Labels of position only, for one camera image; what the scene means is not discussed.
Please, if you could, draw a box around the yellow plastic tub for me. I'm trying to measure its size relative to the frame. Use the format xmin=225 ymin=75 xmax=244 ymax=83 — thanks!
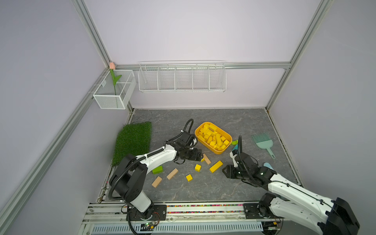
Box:
xmin=195 ymin=122 xmax=233 ymax=155

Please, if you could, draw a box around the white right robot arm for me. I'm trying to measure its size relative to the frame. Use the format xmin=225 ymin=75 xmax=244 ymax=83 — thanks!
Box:
xmin=222 ymin=150 xmax=360 ymax=235

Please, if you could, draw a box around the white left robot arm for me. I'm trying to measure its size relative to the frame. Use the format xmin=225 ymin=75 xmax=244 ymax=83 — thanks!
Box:
xmin=107 ymin=131 xmax=203 ymax=219

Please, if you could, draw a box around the light blue plastic scoop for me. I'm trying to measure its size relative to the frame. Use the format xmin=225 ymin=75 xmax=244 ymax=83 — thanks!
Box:
xmin=263 ymin=163 xmax=274 ymax=170

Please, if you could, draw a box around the yellow cube below flat block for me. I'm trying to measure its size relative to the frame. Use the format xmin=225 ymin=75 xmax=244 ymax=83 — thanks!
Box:
xmin=195 ymin=164 xmax=202 ymax=172

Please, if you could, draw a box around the natural wood centre block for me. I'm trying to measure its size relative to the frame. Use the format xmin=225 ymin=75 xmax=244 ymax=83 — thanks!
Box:
xmin=203 ymin=154 xmax=211 ymax=165

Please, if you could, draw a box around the natural wood long block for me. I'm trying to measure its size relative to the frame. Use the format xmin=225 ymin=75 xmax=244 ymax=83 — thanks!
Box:
xmin=167 ymin=168 xmax=179 ymax=180

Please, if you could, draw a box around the green plastic dustpan brush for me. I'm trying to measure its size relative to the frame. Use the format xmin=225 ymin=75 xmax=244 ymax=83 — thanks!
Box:
xmin=252 ymin=134 xmax=276 ymax=159

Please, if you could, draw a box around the yellow long block diagonal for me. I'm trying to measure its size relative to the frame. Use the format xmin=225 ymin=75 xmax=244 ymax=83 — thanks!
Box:
xmin=209 ymin=161 xmax=223 ymax=173

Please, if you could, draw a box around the yellow small cube bottom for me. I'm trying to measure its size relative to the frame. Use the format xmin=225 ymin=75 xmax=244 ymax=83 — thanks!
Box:
xmin=186 ymin=174 xmax=193 ymax=182

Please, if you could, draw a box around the green rectangular block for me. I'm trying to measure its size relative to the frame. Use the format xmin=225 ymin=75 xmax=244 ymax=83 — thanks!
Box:
xmin=152 ymin=165 xmax=164 ymax=174

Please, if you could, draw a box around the natural wood block lower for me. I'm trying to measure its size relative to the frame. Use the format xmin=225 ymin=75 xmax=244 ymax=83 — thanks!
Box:
xmin=152 ymin=176 xmax=163 ymax=188

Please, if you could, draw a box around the green artificial grass mat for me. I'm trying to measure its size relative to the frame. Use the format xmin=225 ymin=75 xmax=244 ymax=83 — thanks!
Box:
xmin=111 ymin=122 xmax=152 ymax=166

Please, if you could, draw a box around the white mesh corner basket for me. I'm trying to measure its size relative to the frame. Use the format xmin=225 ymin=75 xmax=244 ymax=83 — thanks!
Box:
xmin=93 ymin=69 xmax=137 ymax=110

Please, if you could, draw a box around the pink artificial tulip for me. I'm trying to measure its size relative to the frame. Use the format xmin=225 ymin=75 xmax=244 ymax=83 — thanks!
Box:
xmin=109 ymin=62 xmax=122 ymax=95

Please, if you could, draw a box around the white wire shelf basket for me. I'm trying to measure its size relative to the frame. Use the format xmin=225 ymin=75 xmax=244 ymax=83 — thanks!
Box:
xmin=138 ymin=60 xmax=227 ymax=93

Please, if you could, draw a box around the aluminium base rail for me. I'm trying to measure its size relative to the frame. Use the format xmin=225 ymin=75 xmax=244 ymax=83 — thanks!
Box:
xmin=79 ymin=201 xmax=324 ymax=235

